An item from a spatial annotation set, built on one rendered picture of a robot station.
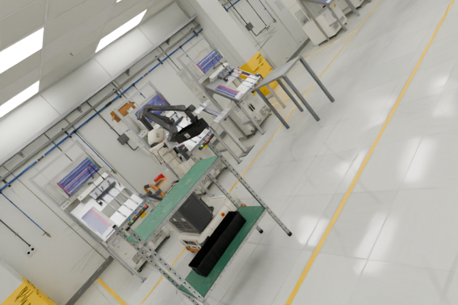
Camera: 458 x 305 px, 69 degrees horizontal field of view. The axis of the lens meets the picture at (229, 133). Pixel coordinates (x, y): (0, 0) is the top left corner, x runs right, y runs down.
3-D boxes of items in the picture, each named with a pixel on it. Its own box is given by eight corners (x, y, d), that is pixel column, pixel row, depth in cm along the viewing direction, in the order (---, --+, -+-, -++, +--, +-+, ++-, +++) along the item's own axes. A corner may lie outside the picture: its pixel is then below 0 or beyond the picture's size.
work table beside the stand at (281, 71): (319, 120, 446) (282, 74, 429) (287, 129, 508) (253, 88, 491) (334, 100, 466) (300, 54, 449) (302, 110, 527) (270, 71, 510)
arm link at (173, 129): (140, 116, 364) (138, 112, 355) (147, 105, 368) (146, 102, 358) (175, 137, 361) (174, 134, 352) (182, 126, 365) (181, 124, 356)
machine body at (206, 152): (230, 165, 559) (206, 137, 546) (204, 196, 524) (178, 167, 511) (212, 169, 614) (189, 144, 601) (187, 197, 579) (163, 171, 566)
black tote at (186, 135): (178, 144, 414) (172, 137, 411) (187, 135, 423) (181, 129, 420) (199, 135, 366) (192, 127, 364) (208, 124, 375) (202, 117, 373)
